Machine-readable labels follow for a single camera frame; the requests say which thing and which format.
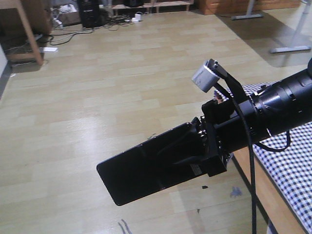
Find orange wooden cabinet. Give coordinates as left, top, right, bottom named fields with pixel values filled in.
left=194, top=0, right=301, bottom=15

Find wooden table leg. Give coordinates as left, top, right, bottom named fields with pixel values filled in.
left=0, top=0, right=44, bottom=65

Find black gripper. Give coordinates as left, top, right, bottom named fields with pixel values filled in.
left=172, top=99, right=269, bottom=177

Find grey desk leg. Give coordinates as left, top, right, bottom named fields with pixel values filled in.
left=269, top=0, right=312, bottom=54

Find black foldable phone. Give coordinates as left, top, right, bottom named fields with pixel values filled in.
left=97, top=122, right=205, bottom=206

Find black camera cable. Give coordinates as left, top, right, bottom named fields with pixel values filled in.
left=215, top=82, right=292, bottom=234

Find black white gingham bed cover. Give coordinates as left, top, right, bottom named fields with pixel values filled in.
left=214, top=82, right=312, bottom=230

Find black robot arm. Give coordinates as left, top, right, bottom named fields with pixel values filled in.
left=176, top=59, right=312, bottom=176

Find black computer tower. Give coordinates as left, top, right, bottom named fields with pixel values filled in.
left=77, top=0, right=102, bottom=28

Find white power strip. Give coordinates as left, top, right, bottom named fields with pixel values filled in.
left=131, top=12, right=143, bottom=23

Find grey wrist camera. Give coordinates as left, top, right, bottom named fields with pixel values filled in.
left=192, top=59, right=220, bottom=93

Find tangled black floor cables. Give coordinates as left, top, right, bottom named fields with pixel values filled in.
left=46, top=13, right=137, bottom=47

